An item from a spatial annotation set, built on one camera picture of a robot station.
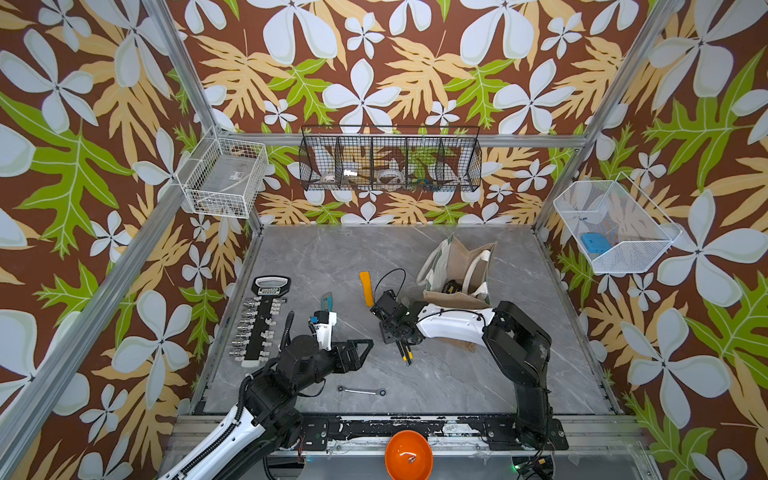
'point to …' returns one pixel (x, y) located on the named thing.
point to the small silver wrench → (380, 392)
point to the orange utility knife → (365, 278)
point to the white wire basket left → (223, 176)
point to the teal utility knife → (327, 304)
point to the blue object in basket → (595, 242)
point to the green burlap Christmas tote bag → (454, 275)
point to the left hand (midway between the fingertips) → (364, 342)
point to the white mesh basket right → (618, 229)
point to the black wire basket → (390, 158)
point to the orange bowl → (408, 456)
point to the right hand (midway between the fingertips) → (389, 329)
